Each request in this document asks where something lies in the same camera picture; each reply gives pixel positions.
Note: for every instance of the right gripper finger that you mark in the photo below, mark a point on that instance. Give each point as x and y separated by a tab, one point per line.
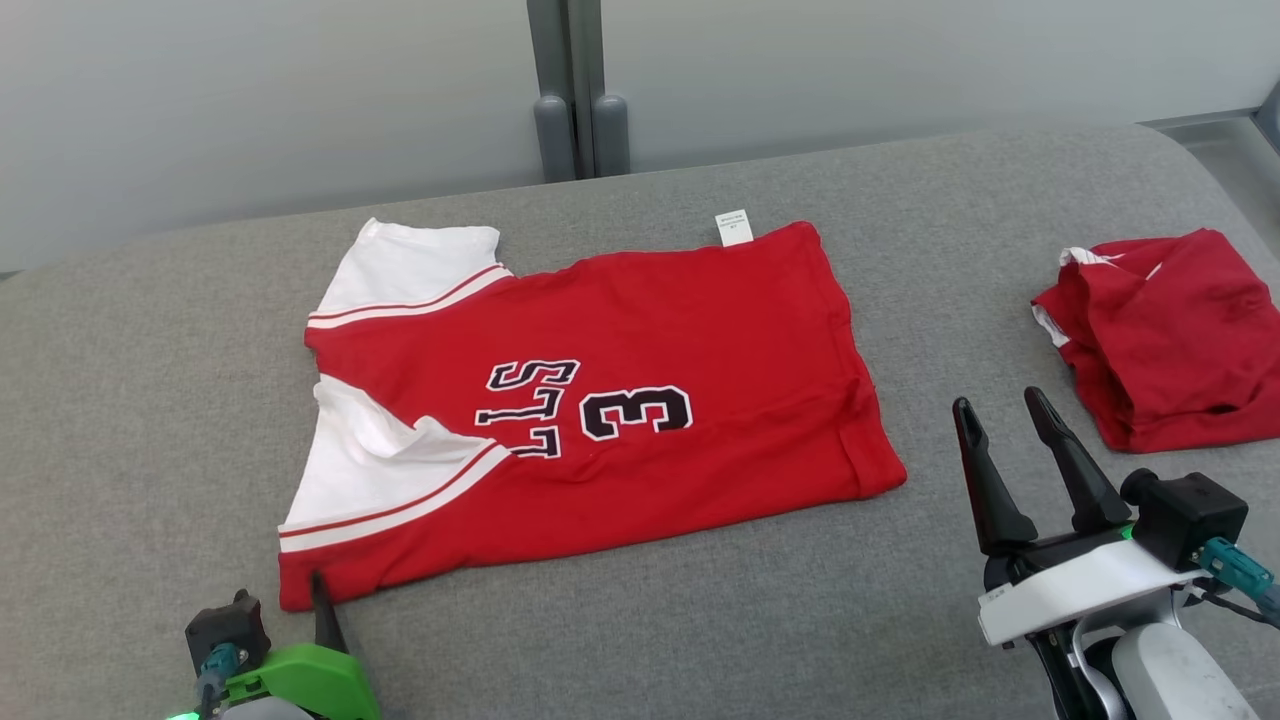
1090	495
995	510

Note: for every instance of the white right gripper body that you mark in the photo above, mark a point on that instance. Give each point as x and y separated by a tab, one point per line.
1080	590

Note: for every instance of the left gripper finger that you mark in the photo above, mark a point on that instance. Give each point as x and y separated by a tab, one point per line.
326	625

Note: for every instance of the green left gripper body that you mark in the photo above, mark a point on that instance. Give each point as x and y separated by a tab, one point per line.
320	680

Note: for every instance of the red white basketball jersey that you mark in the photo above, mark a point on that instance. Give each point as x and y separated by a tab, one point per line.
700	330
1170	340

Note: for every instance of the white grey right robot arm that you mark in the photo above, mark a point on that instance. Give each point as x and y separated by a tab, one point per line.
1170	670

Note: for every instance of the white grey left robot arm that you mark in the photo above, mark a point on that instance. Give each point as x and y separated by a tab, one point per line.
265	712

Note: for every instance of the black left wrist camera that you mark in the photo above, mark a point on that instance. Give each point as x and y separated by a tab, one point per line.
228	630

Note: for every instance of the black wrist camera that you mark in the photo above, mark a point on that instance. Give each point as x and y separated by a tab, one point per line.
228	630
1190	515

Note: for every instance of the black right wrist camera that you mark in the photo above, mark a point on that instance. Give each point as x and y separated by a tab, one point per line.
1190	515

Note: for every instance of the grey partition bottom rail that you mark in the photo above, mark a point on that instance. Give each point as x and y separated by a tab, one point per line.
1200	119

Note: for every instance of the grey partition post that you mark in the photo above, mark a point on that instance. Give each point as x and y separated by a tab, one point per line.
555	130
610	130

